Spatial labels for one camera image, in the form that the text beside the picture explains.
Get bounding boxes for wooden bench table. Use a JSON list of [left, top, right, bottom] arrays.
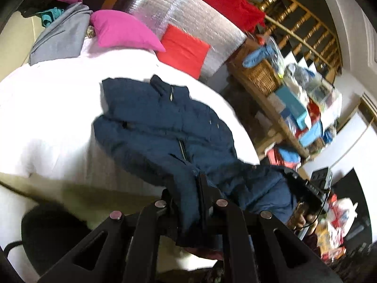
[[227, 62, 310, 160]]

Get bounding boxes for pile of folded cloths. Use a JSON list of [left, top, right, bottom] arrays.
[[266, 146, 302, 168]]

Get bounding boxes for blue cloth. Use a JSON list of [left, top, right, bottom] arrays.
[[243, 46, 277, 68]]

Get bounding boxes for white plastic bag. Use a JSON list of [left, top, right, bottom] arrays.
[[333, 197, 358, 236]]

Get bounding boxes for person's right hand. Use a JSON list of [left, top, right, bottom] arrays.
[[290, 202, 317, 230]]

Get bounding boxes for navy blue padded jacket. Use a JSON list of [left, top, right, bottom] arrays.
[[93, 75, 298, 250]]

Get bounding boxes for clear bag with dark contents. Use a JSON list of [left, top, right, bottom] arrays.
[[286, 63, 316, 86]]

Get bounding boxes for red pillow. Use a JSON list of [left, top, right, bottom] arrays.
[[156, 24, 211, 79]]

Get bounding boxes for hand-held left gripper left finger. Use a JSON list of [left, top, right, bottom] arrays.
[[37, 189, 180, 283]]

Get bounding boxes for grey garment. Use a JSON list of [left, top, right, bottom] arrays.
[[29, 2, 94, 66]]

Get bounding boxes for magenta pillow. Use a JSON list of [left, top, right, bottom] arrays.
[[90, 10, 166, 52]]

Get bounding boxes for clear plastic storage box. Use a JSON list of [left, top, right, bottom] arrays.
[[306, 77, 344, 124]]

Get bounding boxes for red blanket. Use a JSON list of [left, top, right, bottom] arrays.
[[174, 0, 266, 33]]

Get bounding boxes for black cloth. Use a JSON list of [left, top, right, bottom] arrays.
[[19, 0, 68, 18]]

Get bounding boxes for wooden stair railing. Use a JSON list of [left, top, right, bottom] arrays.
[[174, 0, 344, 83]]

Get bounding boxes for teal cloth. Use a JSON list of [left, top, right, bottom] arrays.
[[36, 8, 65, 27]]

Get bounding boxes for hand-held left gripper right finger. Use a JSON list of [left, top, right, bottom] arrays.
[[198, 173, 342, 283]]

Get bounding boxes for red bag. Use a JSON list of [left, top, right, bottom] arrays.
[[297, 100, 321, 130]]

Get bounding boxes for silver foil insulation mat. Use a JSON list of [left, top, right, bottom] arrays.
[[127, 0, 248, 80]]

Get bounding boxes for pale pink blanket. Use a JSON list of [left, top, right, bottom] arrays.
[[0, 41, 261, 183]]

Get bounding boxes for black and white stairs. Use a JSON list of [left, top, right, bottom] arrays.
[[277, 44, 336, 89]]

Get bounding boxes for black chair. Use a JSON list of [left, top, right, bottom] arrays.
[[20, 203, 93, 276]]

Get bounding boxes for blue shoebox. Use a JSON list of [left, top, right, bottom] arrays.
[[275, 85, 310, 130]]

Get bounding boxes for wicker basket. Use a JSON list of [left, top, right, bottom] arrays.
[[233, 56, 283, 96]]

